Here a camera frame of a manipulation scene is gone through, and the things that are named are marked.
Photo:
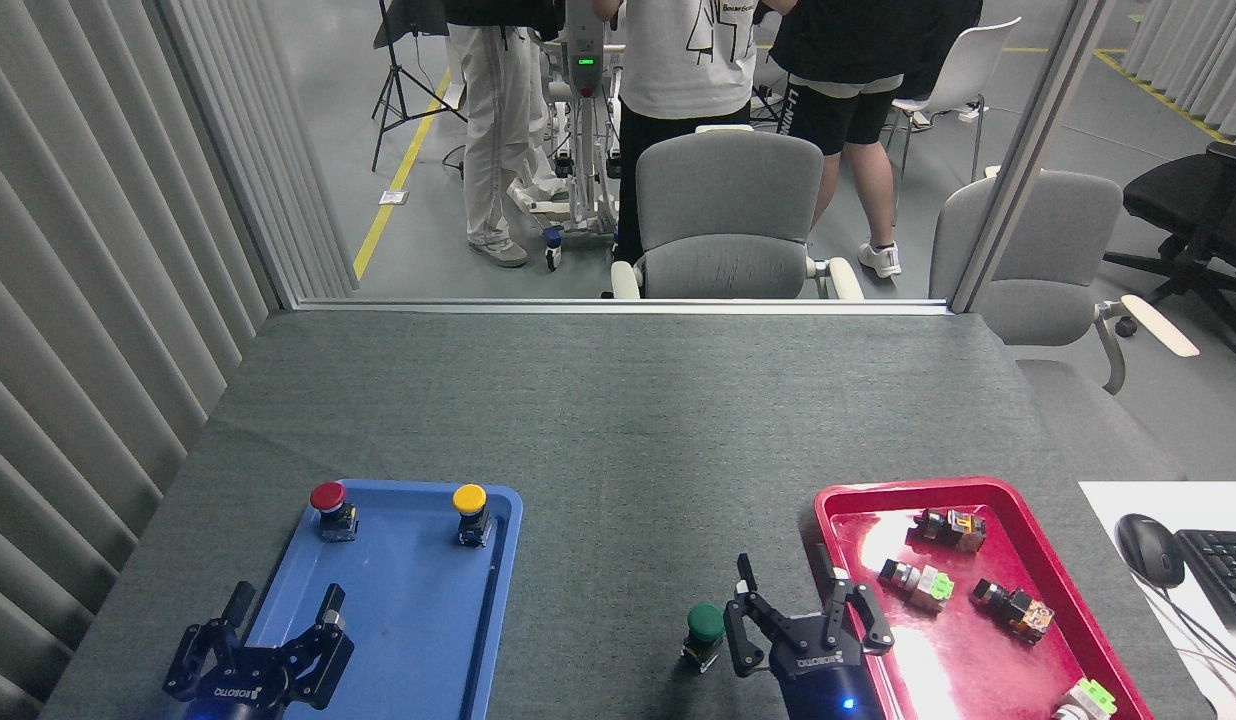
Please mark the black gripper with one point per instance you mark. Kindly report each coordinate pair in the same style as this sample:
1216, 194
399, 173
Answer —
240, 690
818, 675

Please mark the green push button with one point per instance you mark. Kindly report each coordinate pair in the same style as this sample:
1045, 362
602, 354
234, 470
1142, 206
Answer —
705, 622

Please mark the red push button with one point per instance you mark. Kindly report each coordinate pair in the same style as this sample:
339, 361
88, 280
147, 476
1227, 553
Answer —
328, 497

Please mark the yellow push button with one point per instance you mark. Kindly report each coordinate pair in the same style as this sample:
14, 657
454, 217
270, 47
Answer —
469, 498

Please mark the blue plastic tray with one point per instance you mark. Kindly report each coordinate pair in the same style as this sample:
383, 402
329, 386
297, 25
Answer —
408, 640

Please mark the red plastic tray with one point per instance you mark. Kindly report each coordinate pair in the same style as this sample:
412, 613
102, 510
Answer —
978, 670

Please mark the white desk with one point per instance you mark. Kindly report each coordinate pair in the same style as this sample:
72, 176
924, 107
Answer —
1128, 620

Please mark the black computer mouse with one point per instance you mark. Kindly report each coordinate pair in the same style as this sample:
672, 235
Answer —
1148, 548

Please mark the grey pleated curtain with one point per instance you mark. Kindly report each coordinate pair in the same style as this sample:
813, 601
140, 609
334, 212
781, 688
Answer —
78, 300
1198, 60

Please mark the black keyboard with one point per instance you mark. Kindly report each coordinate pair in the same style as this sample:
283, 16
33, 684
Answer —
1223, 572

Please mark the grey office chair white armrests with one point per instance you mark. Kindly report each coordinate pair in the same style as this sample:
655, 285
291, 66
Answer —
728, 200

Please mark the grey office chair cream armrest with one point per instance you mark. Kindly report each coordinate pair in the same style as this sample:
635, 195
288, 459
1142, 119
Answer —
1048, 260

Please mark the floor socket plate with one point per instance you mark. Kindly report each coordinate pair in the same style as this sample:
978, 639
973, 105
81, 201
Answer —
393, 197

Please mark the white stand on wheels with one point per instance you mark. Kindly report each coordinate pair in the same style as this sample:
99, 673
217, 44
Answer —
583, 150

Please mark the person in black shorts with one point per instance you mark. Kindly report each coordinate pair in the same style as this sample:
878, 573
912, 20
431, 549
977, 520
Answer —
838, 60

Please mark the black office chair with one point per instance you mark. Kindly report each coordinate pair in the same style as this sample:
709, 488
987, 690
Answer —
1193, 205

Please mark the white plastic chair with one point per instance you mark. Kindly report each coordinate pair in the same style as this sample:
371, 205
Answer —
968, 70

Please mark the person in white shirt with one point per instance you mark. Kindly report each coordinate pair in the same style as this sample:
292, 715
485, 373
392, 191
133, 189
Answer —
678, 60

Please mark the black tripod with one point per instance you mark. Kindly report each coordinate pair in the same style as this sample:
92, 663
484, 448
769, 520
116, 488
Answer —
398, 90

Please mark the person in beige trousers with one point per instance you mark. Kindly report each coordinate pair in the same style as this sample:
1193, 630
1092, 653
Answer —
498, 120

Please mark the silver switch with green block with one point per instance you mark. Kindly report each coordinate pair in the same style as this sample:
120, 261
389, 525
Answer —
923, 585

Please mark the black switch with orange window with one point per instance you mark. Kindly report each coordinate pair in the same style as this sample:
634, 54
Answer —
953, 528

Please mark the black and orange switch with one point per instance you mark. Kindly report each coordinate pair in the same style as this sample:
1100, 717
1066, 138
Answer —
1018, 608

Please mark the white and green switch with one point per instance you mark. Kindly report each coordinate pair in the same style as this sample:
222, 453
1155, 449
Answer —
1090, 698

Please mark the silver post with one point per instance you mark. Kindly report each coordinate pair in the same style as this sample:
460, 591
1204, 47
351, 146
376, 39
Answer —
228, 150
1028, 150

